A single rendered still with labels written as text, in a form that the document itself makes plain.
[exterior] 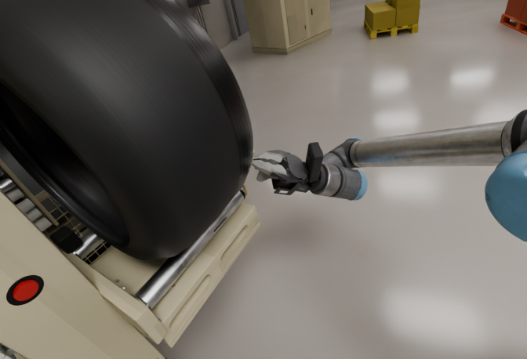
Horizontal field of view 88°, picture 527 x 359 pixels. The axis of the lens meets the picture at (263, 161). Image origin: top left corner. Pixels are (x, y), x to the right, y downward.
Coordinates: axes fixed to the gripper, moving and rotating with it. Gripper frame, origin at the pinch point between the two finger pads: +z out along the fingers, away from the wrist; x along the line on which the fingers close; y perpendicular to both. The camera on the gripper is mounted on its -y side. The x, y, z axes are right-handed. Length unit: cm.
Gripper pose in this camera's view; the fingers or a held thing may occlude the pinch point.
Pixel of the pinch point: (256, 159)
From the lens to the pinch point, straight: 63.3
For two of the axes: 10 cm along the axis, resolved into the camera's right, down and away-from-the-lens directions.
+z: -8.5, -1.8, -4.9
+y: -4.9, 5.8, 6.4
